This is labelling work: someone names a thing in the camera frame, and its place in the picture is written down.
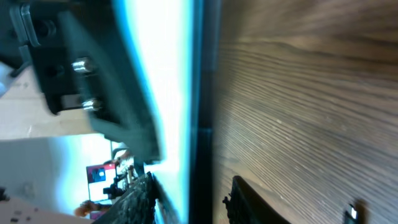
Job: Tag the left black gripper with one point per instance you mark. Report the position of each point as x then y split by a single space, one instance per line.
81 61

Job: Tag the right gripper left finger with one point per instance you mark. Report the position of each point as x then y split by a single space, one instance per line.
144 202

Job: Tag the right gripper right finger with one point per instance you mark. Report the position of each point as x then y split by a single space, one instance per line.
246 206

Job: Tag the Samsung Galaxy smartphone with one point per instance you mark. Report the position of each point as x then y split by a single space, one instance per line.
174 43

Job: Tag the background monitor screen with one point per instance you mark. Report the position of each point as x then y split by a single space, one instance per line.
100 177

